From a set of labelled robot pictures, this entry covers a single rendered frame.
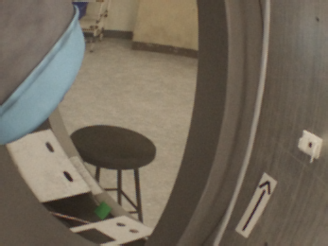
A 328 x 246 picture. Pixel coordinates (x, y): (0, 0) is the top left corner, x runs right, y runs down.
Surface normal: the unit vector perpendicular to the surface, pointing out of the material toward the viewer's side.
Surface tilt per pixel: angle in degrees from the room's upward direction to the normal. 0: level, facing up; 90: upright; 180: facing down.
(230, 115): 89
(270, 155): 90
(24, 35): 97
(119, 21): 90
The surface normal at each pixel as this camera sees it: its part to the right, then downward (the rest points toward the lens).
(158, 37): -0.06, 0.36
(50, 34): 0.87, 0.22
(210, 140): -0.68, 0.18
